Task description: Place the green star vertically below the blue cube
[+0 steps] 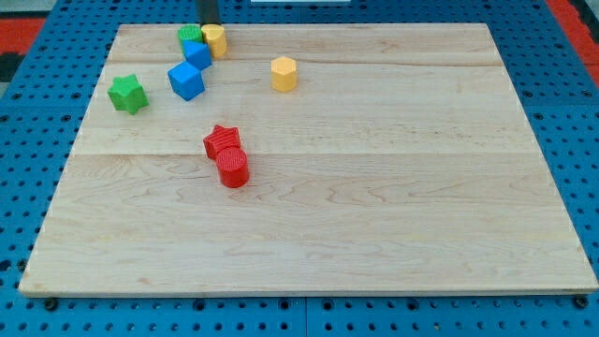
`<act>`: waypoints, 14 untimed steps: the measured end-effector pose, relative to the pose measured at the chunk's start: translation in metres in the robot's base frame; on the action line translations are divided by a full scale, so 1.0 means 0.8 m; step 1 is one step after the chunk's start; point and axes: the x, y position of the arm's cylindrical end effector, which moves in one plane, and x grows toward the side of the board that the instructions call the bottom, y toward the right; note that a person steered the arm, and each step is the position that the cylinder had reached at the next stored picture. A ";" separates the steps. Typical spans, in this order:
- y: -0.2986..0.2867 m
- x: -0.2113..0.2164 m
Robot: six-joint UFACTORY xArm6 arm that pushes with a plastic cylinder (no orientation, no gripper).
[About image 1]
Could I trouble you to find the light wooden board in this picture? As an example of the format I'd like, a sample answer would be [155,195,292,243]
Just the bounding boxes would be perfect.
[20,23,598,298]

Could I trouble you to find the red cylinder block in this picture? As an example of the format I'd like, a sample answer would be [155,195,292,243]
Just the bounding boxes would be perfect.
[216,147,250,188]

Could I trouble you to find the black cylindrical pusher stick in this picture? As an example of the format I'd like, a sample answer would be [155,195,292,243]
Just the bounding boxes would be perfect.
[196,0,221,24]

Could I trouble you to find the red star block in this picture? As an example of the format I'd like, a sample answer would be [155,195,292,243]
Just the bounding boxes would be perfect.
[203,125,241,160]

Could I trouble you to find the blue block behind cube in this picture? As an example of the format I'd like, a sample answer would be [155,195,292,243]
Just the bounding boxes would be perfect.
[183,41,212,70]

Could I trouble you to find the yellow hexagon block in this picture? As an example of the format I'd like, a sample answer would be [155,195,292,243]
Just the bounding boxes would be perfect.
[270,56,298,93]

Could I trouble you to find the green cylinder block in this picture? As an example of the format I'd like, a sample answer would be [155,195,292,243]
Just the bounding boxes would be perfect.
[177,24,203,50]

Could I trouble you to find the yellow cylinder block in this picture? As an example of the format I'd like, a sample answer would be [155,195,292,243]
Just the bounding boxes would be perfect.
[200,23,227,59]

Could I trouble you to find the green star block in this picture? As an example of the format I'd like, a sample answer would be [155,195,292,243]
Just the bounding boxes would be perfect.
[108,74,149,115]

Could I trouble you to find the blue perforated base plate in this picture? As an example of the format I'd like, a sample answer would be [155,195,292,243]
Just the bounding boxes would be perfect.
[1,0,598,336]

